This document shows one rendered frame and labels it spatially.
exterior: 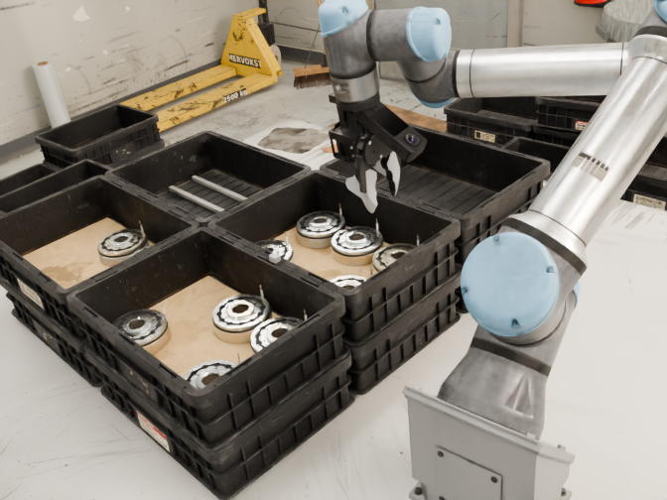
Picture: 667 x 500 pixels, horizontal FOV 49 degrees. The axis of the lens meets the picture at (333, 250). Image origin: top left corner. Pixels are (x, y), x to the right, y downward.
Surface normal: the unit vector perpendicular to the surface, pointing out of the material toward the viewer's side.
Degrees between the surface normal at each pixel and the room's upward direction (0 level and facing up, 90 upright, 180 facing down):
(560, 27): 90
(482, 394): 26
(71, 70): 90
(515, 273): 50
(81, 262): 0
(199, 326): 0
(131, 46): 90
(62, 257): 0
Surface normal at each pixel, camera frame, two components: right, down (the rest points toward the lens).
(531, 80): -0.36, 0.51
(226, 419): 0.70, 0.31
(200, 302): -0.10, -0.85
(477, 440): -0.61, 0.47
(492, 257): -0.43, -0.15
